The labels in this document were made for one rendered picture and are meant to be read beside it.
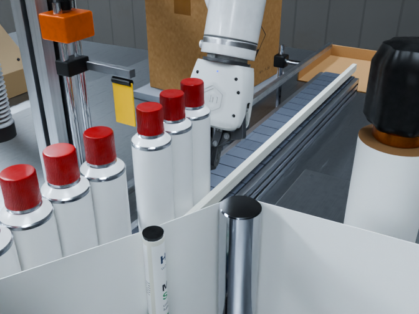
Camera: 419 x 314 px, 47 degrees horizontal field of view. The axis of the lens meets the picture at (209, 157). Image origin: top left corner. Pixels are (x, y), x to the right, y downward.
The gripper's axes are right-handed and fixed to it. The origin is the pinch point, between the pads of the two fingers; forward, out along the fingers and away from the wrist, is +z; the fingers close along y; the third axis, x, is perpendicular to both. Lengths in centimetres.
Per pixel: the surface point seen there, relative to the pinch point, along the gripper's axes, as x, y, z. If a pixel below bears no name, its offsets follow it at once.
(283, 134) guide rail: 20.4, 4.3, -3.8
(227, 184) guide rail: -0.5, 4.2, 3.3
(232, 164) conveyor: 11.4, -1.0, 2.6
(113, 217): -25.0, 2.2, 4.4
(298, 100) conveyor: 44.9, -2.4, -9.5
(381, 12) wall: 221, -24, -59
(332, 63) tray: 91, -9, -21
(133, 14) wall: 214, -193, -39
